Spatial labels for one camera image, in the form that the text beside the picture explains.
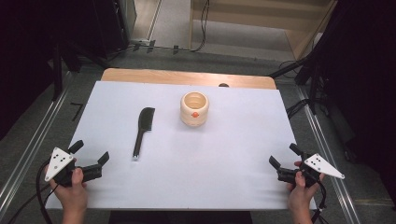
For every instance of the black tripod stand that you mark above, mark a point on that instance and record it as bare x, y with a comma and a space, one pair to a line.
313, 81

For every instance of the person's right hand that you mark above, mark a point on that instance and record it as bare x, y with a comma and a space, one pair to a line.
300, 196

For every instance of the wooden table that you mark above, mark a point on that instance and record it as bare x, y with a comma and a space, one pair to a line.
186, 77

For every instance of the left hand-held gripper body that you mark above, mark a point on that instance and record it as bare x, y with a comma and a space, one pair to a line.
59, 161

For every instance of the dark cabinet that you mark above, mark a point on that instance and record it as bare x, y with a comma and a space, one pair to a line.
127, 18

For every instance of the power strip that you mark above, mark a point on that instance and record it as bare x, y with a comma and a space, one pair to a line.
140, 41

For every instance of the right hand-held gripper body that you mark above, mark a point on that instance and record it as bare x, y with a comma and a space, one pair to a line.
320, 165

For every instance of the black comb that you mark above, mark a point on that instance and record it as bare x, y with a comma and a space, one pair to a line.
146, 118

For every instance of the cream ringed cup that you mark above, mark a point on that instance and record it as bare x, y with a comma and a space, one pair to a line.
194, 120

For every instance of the metal floor rail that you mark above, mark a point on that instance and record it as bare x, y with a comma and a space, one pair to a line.
34, 146
330, 161

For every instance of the light wooden shelf unit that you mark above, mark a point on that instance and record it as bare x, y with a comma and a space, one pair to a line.
243, 12

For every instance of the person's left hand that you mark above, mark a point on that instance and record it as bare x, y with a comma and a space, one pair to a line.
73, 196

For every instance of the dark table grommet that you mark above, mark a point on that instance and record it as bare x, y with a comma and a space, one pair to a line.
223, 85

